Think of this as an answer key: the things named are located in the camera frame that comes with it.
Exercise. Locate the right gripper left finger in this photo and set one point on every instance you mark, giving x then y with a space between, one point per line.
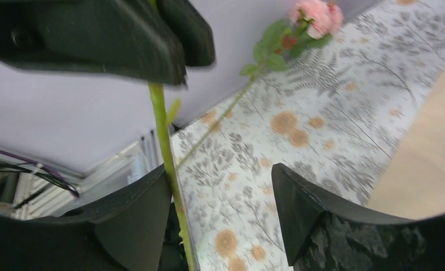
122 231

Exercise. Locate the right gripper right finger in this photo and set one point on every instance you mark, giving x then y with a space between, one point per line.
323 231

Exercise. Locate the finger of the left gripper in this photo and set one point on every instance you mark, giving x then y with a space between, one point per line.
124 38
193 31

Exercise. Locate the pale pink fake flower stem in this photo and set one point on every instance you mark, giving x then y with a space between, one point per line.
156 91

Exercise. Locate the peach wrapping paper sheet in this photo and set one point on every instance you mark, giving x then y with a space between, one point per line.
413 186

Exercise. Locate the large pink fake rose stem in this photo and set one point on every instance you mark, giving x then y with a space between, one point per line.
310 24

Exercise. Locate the floral patterned table mat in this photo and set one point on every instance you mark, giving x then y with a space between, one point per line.
335 116

